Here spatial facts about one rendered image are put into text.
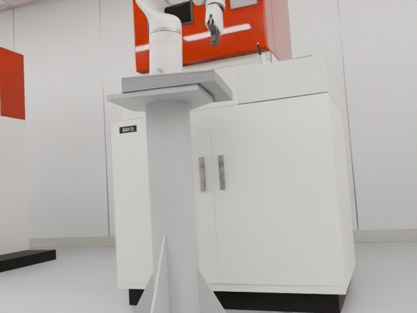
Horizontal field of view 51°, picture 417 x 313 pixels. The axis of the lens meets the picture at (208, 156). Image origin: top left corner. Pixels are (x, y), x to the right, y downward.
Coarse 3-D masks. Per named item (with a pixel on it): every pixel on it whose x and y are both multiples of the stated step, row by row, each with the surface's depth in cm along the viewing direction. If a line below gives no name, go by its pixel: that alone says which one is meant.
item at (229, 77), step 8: (224, 72) 178; (232, 72) 176; (224, 80) 177; (232, 80) 176; (232, 88) 176; (208, 104) 179; (216, 104) 178; (224, 104) 177; (232, 104) 176; (128, 112) 193; (136, 112) 192; (144, 112) 190
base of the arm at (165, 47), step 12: (156, 36) 154; (168, 36) 153; (180, 36) 157; (156, 48) 153; (168, 48) 153; (180, 48) 156; (156, 60) 153; (168, 60) 153; (180, 60) 156; (156, 72) 151; (168, 72) 152; (180, 72) 155
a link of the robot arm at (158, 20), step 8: (136, 0) 161; (144, 0) 159; (152, 0) 159; (160, 0) 158; (144, 8) 158; (152, 8) 158; (160, 8) 162; (152, 16) 155; (160, 16) 154; (168, 16) 154; (152, 24) 155; (160, 24) 154; (168, 24) 154; (176, 24) 155; (152, 32) 155
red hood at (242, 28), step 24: (240, 0) 238; (264, 0) 234; (144, 24) 260; (192, 24) 248; (240, 24) 237; (264, 24) 232; (288, 24) 297; (144, 48) 259; (192, 48) 247; (216, 48) 242; (240, 48) 237; (264, 48) 232; (288, 48) 289; (144, 72) 262
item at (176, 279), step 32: (128, 96) 144; (160, 96) 144; (192, 96) 147; (160, 128) 149; (160, 160) 148; (192, 160) 155; (160, 192) 147; (192, 192) 152; (160, 224) 147; (192, 224) 149; (160, 256) 141; (192, 256) 148; (160, 288) 137; (192, 288) 146
